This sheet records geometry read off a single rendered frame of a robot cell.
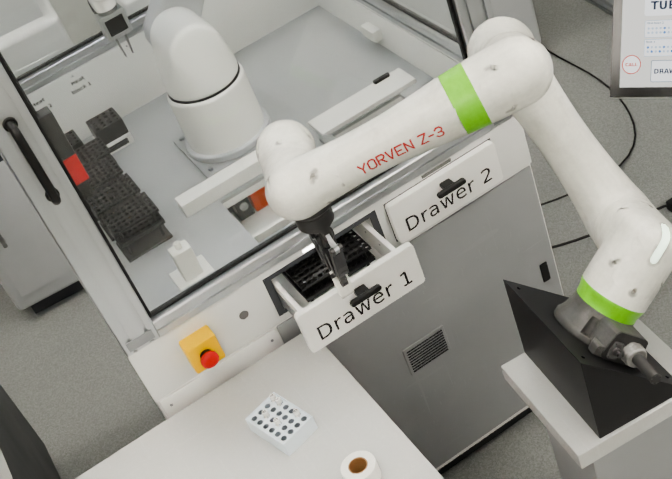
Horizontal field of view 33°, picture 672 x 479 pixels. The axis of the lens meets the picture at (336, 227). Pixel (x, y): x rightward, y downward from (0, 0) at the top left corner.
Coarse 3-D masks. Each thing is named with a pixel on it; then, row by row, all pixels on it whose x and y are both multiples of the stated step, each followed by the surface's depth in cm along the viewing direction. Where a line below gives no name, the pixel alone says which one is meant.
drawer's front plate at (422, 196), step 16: (464, 160) 253; (480, 160) 255; (496, 160) 257; (432, 176) 252; (448, 176) 252; (464, 176) 255; (480, 176) 257; (496, 176) 259; (416, 192) 250; (432, 192) 252; (464, 192) 257; (480, 192) 259; (400, 208) 250; (416, 208) 252; (432, 208) 254; (448, 208) 257; (400, 224) 252; (432, 224) 257; (400, 240) 254
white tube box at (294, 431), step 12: (276, 396) 234; (264, 408) 233; (276, 408) 232; (288, 408) 231; (252, 420) 232; (264, 420) 230; (288, 420) 228; (300, 420) 227; (312, 420) 227; (264, 432) 228; (276, 432) 227; (288, 432) 227; (300, 432) 226; (312, 432) 228; (276, 444) 227; (288, 444) 224; (300, 444) 227
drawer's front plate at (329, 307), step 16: (384, 256) 236; (400, 256) 237; (416, 256) 239; (368, 272) 234; (384, 272) 236; (400, 272) 239; (416, 272) 241; (384, 288) 238; (400, 288) 241; (320, 304) 232; (336, 304) 234; (384, 304) 240; (304, 320) 232; (320, 320) 234; (352, 320) 238; (304, 336) 234; (336, 336) 238
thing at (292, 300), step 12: (360, 228) 255; (372, 228) 250; (372, 240) 251; (384, 240) 246; (372, 252) 253; (384, 252) 248; (276, 276) 257; (276, 288) 245; (288, 288) 253; (288, 300) 241; (300, 300) 248
